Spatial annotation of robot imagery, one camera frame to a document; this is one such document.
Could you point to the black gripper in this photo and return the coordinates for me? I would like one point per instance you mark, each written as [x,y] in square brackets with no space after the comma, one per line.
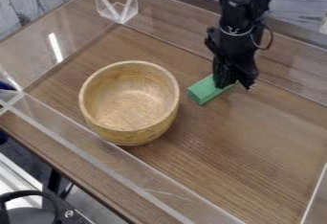
[234,51]

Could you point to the green rectangular block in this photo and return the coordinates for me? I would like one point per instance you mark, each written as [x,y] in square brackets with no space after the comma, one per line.
[205,91]

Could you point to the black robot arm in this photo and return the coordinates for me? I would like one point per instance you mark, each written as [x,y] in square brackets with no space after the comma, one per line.
[241,15]

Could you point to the brown wooden bowl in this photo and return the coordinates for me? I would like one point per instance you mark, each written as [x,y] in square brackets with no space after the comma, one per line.
[129,101]

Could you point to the black table leg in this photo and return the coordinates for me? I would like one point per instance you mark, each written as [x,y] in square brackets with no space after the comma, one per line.
[54,181]

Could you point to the clear acrylic corner bracket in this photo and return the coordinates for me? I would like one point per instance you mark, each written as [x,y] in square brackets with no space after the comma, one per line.
[118,12]

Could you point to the clear acrylic tray wall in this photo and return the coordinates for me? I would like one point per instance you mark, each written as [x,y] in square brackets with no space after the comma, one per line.
[129,186]

